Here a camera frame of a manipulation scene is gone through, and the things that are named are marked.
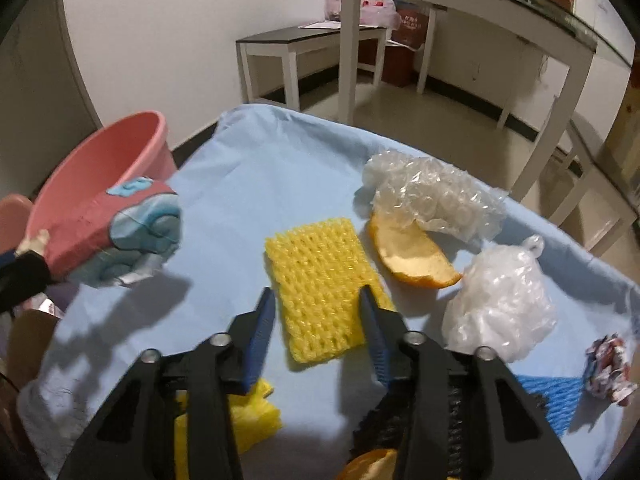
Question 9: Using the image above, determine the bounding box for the white bench with black top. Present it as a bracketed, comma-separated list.
[235, 24, 396, 112]

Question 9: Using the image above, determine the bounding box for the small orange peel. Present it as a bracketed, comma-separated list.
[336, 449, 401, 480]

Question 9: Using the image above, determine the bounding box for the white and pink plastic bag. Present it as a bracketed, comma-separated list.
[359, 0, 402, 29]

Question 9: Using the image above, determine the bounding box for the folded yellow foam net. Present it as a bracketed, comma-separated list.
[173, 379, 282, 480]

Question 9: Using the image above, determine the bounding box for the pink and blue snack packet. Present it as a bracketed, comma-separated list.
[46, 176, 184, 289]

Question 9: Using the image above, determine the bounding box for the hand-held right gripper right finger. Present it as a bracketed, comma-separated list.
[350, 285, 583, 480]

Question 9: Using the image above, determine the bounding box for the blue foam fruit net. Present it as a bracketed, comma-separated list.
[514, 374, 586, 436]

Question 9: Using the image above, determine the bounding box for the pink round stool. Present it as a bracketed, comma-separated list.
[0, 194, 34, 256]

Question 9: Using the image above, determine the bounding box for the white table with glass top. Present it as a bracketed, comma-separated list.
[339, 0, 636, 202]

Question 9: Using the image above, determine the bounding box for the large orange peel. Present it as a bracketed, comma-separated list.
[368, 211, 463, 289]

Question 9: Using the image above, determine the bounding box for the clear bubble wrap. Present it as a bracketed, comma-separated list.
[361, 151, 508, 242]

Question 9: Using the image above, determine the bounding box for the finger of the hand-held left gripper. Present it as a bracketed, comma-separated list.
[0, 251, 54, 314]

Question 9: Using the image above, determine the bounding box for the crumpled printed wrapper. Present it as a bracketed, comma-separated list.
[584, 334, 637, 407]

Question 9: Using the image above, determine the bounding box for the light blue cloth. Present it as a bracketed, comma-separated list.
[17, 103, 640, 480]

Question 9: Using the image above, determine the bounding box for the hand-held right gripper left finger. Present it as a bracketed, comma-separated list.
[57, 287, 277, 480]

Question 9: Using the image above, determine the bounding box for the white wooden chair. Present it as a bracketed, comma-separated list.
[547, 119, 640, 257]

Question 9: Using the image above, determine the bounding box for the crumpled clear plastic bag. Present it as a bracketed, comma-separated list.
[441, 235, 558, 365]

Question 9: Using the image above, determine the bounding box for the yellow foam fruit net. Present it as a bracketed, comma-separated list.
[264, 217, 396, 365]

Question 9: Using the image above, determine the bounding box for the pink plastic basin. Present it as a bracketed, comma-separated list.
[24, 111, 177, 241]

